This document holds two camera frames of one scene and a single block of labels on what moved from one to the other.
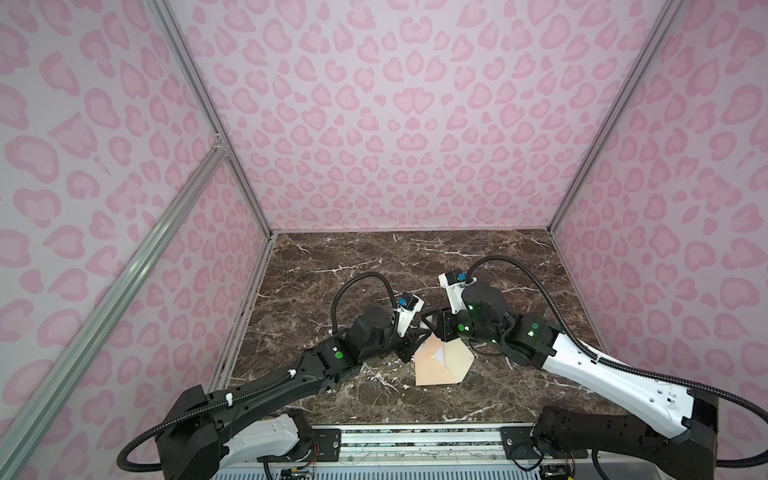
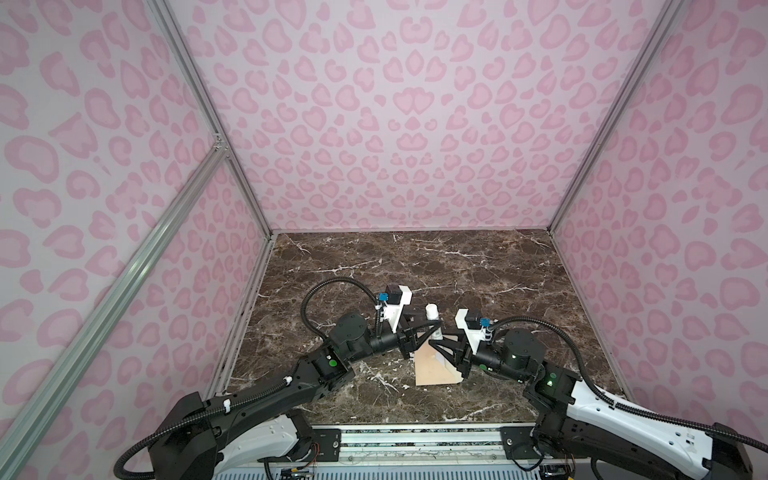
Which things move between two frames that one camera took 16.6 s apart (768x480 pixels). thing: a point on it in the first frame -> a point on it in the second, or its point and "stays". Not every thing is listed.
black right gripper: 442,327 -> 463,359
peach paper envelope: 438,361 stays
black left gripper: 411,342 stays
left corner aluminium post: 176,36 stays
